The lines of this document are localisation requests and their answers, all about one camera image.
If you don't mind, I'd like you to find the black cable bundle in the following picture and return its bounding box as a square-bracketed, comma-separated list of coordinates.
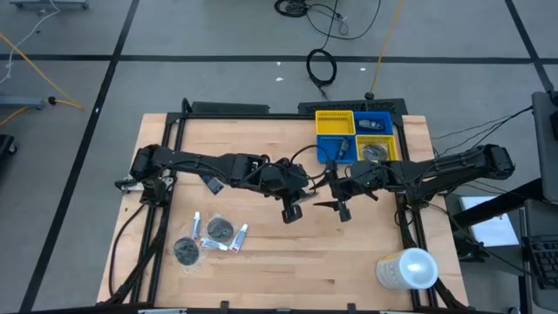
[273, 0, 383, 41]

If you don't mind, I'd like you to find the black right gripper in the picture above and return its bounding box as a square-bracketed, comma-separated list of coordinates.
[310, 160, 384, 223]

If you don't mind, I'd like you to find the grey metal floor bar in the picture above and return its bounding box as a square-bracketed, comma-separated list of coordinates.
[8, 0, 91, 10]
[0, 96, 45, 110]

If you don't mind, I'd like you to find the coiled black floor cable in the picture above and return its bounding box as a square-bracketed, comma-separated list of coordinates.
[304, 46, 339, 100]

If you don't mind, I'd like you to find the white plastic canister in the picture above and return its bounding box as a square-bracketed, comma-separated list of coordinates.
[376, 247, 439, 291]

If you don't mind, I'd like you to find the black aluminium table frame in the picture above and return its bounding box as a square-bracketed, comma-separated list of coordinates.
[104, 111, 470, 314]

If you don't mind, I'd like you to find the black metal beam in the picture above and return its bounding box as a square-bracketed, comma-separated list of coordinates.
[453, 177, 546, 229]

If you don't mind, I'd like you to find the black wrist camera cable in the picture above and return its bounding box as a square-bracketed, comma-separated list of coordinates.
[289, 143, 326, 182]

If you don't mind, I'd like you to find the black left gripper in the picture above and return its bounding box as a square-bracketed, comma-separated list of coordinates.
[261, 159, 319, 226]

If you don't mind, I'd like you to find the dark blue sachet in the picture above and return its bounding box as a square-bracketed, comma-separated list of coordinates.
[201, 173, 226, 196]

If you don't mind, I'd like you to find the blue plastic basket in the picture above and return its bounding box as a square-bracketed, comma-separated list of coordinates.
[353, 111, 394, 136]
[316, 133, 358, 166]

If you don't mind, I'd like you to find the black rectangular block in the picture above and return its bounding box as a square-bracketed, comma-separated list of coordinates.
[190, 100, 270, 115]

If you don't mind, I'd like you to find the small grey bottle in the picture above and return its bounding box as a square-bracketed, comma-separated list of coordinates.
[357, 119, 384, 132]

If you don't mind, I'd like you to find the yellow plastic basket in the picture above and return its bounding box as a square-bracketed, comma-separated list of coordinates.
[355, 133, 399, 166]
[315, 109, 357, 136]

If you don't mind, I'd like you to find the black keyboard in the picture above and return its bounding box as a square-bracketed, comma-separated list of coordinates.
[527, 236, 558, 291]

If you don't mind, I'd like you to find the black caster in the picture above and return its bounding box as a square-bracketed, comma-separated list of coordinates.
[0, 133, 18, 157]

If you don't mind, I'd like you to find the white sheet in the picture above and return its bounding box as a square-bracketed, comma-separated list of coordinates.
[459, 195, 521, 249]

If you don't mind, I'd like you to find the black perforated plate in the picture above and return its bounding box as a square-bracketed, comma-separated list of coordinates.
[297, 98, 409, 117]

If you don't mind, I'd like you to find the white cable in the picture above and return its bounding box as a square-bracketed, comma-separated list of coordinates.
[0, 0, 61, 86]

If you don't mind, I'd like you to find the grey desk panel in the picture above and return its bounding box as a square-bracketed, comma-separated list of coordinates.
[530, 90, 558, 204]

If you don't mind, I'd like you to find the yellow cable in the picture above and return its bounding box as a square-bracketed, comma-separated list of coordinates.
[0, 31, 84, 128]
[369, 0, 405, 99]

